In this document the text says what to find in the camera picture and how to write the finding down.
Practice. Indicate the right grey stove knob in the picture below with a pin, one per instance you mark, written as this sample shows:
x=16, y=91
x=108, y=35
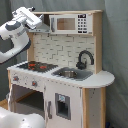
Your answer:
x=34, y=83

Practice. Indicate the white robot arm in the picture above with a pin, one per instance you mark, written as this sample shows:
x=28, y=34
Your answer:
x=15, y=30

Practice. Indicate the black toy faucet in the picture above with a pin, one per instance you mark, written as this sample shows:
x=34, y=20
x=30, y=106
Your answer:
x=82, y=63

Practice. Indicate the grey ice dispenser panel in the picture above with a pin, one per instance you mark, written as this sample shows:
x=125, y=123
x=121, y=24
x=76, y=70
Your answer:
x=62, y=104

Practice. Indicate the grey range hood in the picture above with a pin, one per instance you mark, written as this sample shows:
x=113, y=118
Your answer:
x=42, y=29

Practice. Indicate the grey cabinet door handle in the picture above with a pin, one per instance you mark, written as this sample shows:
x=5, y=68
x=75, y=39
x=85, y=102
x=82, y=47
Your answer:
x=49, y=110

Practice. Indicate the grey toy sink basin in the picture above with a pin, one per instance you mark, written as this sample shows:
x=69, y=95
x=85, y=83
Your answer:
x=72, y=73

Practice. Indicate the wooden toy kitchen frame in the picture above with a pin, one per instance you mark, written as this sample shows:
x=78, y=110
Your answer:
x=87, y=97

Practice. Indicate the black toy stovetop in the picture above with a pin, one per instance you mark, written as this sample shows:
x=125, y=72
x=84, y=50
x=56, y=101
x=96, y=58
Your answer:
x=37, y=66

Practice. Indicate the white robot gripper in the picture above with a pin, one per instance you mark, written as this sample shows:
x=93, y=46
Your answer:
x=26, y=17

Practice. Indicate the white toy microwave door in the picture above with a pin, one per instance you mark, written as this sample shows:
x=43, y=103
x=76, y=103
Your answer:
x=71, y=24

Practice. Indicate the left grey stove knob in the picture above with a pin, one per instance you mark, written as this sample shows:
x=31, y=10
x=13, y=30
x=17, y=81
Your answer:
x=15, y=78

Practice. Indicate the grey stove knob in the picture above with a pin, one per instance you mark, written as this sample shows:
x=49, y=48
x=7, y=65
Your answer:
x=15, y=78
x=34, y=83

